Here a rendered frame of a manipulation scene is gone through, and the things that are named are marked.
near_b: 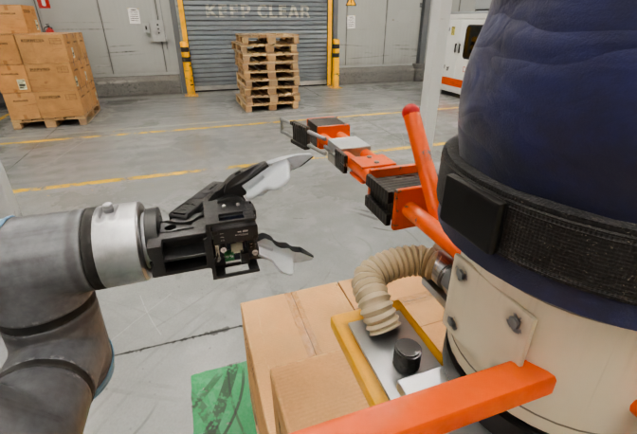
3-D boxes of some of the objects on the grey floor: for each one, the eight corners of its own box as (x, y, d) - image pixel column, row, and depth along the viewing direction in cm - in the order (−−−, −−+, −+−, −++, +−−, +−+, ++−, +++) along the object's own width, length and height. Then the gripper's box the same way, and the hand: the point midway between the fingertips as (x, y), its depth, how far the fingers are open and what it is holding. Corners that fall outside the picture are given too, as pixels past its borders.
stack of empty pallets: (302, 108, 710) (300, 34, 654) (245, 112, 678) (238, 34, 622) (285, 97, 820) (283, 32, 765) (235, 99, 789) (229, 32, 733)
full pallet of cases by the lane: (87, 124, 599) (55, 3, 525) (12, 130, 569) (-33, 2, 495) (101, 109, 703) (76, 6, 629) (38, 113, 673) (4, 6, 599)
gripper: (163, 336, 42) (328, 298, 47) (125, 173, 33) (331, 152, 39) (166, 289, 49) (309, 262, 55) (135, 146, 41) (307, 131, 47)
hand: (312, 206), depth 49 cm, fingers open, 14 cm apart
